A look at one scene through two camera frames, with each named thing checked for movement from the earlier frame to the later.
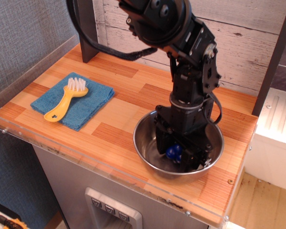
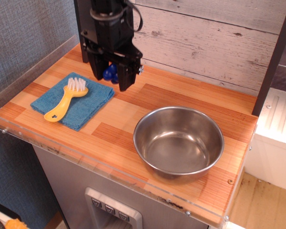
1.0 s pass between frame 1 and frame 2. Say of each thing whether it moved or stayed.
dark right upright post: stayed
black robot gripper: moved
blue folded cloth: stayed
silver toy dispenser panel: stayed
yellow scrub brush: stayed
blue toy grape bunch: moved
